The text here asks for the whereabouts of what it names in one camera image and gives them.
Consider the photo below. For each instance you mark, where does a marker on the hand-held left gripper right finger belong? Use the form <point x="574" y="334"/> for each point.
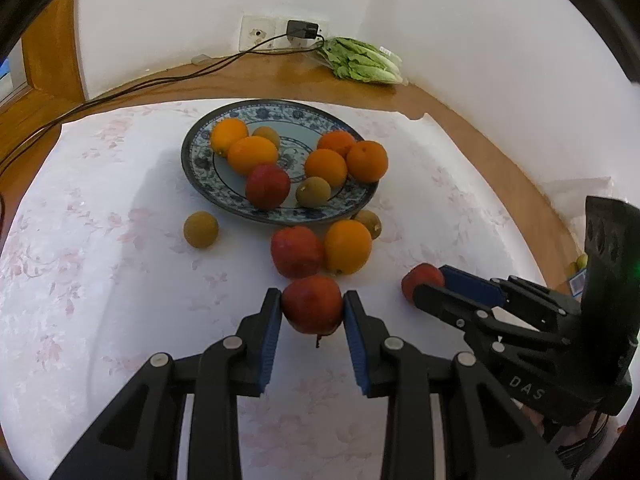
<point x="352" y="340"/>

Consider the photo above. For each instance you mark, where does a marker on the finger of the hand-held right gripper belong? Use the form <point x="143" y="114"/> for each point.
<point x="450" y="305"/>
<point x="470" y="282"/>

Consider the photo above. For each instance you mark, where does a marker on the small yellow-green round object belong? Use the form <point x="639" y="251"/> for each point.
<point x="581" y="260"/>

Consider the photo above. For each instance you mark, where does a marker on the white wall socket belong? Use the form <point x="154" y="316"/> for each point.
<point x="257" y="35"/>

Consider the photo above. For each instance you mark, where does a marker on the wooden window frame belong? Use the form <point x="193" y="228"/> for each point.
<point x="50" y="45"/>

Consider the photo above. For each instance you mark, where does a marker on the brown round fruit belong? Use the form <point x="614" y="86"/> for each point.
<point x="370" y="222"/>
<point x="200" y="229"/>
<point x="267" y="135"/>
<point x="313" y="191"/>

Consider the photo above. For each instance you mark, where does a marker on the red apple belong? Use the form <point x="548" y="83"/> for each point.
<point x="417" y="280"/>
<point x="297" y="252"/>
<point x="267" y="186"/>
<point x="312" y="305"/>

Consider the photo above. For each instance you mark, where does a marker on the blue patterned ceramic plate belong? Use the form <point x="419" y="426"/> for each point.
<point x="220" y="182"/>

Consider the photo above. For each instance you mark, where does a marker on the orange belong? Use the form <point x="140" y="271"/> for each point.
<point x="336" y="141"/>
<point x="348" y="246"/>
<point x="367" y="161"/>
<point x="326" y="167"/>
<point x="252" y="155"/>
<point x="228" y="136"/>

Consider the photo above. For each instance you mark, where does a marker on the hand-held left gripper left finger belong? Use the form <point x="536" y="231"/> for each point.
<point x="272" y="340"/>

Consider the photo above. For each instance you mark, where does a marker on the bagged green lettuce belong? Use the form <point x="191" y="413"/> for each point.
<point x="360" y="62"/>

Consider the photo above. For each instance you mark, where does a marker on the black charger plug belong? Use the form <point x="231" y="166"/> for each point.
<point x="302" y="29"/>

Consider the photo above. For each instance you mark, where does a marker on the white floral tablecloth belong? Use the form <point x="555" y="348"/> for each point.
<point x="100" y="285"/>

